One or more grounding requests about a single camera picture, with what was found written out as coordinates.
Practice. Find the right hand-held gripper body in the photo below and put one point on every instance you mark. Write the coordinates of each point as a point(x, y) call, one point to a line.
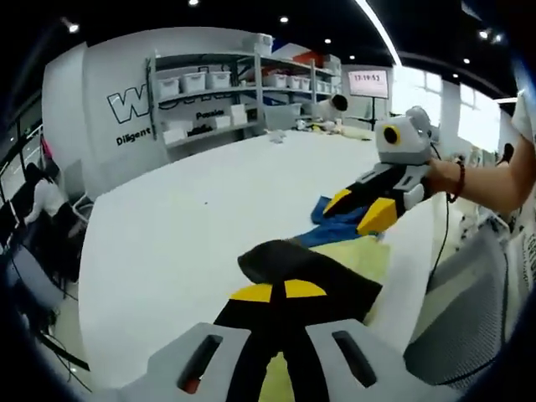
point(412, 138)

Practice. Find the clutter of small items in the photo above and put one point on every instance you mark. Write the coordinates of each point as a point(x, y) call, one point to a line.
point(352, 133)

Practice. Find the pink hanging bag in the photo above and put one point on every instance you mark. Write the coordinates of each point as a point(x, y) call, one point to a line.
point(48, 148)

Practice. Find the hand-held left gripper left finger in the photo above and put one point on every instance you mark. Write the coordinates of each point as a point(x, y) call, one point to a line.
point(197, 347)

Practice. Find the grey mesh office chair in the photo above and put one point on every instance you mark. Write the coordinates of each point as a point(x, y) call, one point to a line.
point(460, 314)

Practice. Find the grey metal shelf unit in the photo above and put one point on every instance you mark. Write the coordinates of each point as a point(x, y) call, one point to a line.
point(259, 75)

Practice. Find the white chair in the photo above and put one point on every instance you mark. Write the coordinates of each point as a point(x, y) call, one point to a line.
point(83, 209)

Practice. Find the black screen stand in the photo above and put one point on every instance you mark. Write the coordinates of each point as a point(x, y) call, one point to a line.
point(372, 111)

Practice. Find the wide white box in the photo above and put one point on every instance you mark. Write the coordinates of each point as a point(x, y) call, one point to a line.
point(175, 136)

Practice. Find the small white box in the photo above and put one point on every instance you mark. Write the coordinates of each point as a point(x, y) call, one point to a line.
point(223, 121)

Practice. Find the recessed ceiling spotlights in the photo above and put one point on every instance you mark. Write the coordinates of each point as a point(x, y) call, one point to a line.
point(283, 19)

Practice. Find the wall screen with clock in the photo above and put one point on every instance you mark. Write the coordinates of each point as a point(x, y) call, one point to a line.
point(368, 84)

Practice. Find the tall white box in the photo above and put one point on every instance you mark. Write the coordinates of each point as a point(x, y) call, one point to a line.
point(238, 114)

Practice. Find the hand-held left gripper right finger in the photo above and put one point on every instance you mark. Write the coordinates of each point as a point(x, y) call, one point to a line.
point(377, 360)

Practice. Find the row of white storage bins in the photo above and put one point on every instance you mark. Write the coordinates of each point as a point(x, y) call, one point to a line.
point(194, 81)

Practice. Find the yellow garment with coloured sleeves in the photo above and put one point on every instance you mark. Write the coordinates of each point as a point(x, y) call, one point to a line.
point(356, 259)

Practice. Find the person's white printed shirt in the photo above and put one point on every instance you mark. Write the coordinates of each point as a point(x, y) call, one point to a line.
point(525, 117)

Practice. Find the dark cloth pile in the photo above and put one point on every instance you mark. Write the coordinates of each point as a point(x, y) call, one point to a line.
point(201, 132)

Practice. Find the person's right hand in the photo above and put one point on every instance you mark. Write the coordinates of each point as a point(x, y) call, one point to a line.
point(439, 178)

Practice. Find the long ceiling light strip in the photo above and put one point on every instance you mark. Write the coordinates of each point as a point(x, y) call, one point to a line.
point(383, 33)

